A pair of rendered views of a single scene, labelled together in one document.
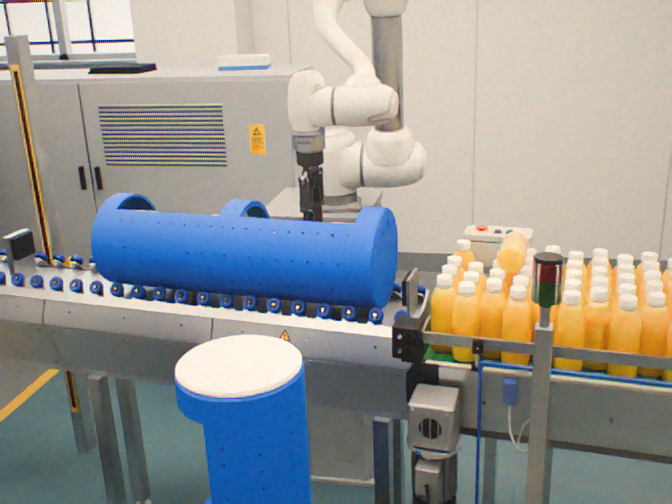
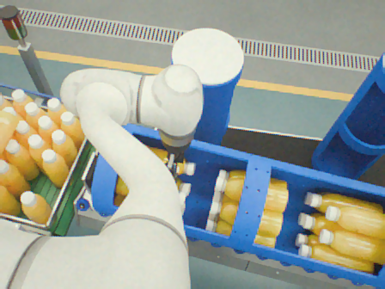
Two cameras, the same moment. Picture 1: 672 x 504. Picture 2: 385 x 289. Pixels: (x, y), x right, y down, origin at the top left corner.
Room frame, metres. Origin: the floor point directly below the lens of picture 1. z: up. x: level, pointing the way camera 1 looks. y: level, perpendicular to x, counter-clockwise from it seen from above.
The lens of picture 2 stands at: (2.49, 0.01, 2.22)
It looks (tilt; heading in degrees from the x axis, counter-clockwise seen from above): 62 degrees down; 170
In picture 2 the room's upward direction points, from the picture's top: 6 degrees clockwise
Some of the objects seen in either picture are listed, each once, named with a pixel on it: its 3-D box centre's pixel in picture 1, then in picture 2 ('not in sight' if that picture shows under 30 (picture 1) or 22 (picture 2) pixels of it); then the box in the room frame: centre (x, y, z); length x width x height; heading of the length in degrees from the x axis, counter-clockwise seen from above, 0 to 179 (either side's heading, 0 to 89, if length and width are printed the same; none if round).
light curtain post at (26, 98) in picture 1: (54, 262); not in sight; (2.73, 1.10, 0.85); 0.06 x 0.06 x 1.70; 71
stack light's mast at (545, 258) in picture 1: (546, 291); (16, 29); (1.46, -0.44, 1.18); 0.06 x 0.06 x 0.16
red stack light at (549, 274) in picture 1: (547, 269); (11, 18); (1.46, -0.44, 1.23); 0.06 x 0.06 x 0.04
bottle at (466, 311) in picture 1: (466, 323); (61, 119); (1.71, -0.32, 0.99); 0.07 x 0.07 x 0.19
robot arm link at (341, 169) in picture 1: (337, 160); not in sight; (2.57, -0.02, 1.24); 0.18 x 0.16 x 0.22; 79
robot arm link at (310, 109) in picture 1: (311, 100); (172, 98); (2.01, 0.05, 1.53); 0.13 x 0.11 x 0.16; 79
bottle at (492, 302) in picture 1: (492, 320); (39, 124); (1.73, -0.39, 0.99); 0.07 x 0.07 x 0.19
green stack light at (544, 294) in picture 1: (546, 289); (15, 28); (1.46, -0.44, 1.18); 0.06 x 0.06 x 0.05
